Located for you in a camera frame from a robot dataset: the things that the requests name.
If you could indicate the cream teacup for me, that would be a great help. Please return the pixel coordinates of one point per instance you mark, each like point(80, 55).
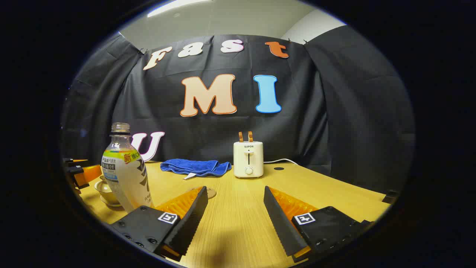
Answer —
point(103, 190)

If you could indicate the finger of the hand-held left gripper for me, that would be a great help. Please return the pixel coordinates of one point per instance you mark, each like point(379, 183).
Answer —
point(76, 162)
point(87, 175)

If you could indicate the blue towel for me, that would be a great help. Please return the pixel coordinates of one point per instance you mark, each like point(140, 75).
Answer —
point(193, 166)

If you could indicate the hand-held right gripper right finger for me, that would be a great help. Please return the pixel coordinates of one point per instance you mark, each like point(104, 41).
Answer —
point(284, 227)

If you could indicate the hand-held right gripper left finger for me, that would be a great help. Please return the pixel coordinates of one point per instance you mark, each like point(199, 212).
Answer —
point(189, 223)

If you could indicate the clear labelled water bottle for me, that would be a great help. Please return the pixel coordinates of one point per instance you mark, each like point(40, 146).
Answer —
point(126, 175)

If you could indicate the black backdrop cloth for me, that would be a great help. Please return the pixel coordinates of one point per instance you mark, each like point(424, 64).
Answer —
point(297, 126)

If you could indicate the cream teacup lid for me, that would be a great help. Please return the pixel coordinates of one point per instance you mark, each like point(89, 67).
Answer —
point(103, 178)

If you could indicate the cream toaster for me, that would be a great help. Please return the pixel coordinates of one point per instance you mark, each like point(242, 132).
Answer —
point(248, 158)

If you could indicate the round cork coaster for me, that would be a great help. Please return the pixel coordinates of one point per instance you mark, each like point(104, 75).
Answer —
point(211, 192)

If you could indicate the cream saucer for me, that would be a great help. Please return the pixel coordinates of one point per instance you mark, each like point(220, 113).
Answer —
point(109, 203)

